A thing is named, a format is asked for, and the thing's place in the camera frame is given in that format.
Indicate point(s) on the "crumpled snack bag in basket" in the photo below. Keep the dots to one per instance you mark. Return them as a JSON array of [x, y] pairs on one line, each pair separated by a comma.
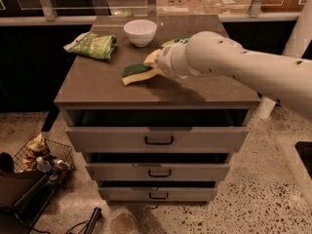
[[38, 145]]

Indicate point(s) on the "black wire basket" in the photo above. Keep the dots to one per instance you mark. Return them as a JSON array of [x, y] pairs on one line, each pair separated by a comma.
[[59, 156]]

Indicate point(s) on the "left cardboard box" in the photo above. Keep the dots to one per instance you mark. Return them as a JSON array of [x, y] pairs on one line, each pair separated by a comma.
[[179, 7]]

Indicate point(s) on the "green snack bag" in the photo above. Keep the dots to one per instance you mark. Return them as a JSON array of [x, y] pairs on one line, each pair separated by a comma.
[[180, 40], [92, 46]]

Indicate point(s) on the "bottom grey drawer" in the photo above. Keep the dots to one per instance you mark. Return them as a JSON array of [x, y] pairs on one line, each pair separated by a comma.
[[158, 191]]

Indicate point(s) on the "grey drawer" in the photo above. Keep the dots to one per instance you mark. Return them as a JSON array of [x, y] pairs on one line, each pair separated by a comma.
[[158, 191], [157, 131], [158, 166]]

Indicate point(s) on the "plastic water bottle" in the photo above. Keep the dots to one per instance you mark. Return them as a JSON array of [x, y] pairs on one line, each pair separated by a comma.
[[43, 165]]

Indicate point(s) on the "top grey drawer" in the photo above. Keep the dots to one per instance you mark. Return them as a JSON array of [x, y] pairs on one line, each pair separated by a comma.
[[157, 131]]

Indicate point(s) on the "white ceramic bowl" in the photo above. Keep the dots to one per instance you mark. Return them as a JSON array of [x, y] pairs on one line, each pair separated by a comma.
[[140, 31]]

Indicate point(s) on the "right green snack bag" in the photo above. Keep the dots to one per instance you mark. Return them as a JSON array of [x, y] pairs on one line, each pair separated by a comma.
[[180, 40]]

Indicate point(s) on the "grey drawer cabinet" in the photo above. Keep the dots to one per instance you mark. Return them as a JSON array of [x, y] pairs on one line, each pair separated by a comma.
[[97, 85]]

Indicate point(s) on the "metal railing frame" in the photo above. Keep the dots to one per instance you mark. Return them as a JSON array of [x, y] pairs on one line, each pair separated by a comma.
[[22, 11]]

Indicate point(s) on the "yellow green sponge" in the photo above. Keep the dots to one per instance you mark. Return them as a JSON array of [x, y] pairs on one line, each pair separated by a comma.
[[136, 73]]

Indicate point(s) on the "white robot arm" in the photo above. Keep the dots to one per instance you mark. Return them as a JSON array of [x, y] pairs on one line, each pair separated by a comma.
[[285, 79]]

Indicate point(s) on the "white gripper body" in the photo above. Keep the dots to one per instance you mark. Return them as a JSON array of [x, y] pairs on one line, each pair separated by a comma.
[[165, 62]]

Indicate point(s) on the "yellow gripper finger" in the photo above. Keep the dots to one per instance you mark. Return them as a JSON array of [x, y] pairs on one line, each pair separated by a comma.
[[156, 71], [152, 59]]

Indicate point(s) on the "left green snack bag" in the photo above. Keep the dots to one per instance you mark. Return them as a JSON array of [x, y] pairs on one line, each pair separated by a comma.
[[92, 46]]

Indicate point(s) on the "dark robot base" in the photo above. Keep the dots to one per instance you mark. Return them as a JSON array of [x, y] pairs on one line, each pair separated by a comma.
[[22, 197]]

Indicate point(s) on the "middle grey drawer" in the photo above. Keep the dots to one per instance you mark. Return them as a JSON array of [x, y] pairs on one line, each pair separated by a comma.
[[158, 166]]

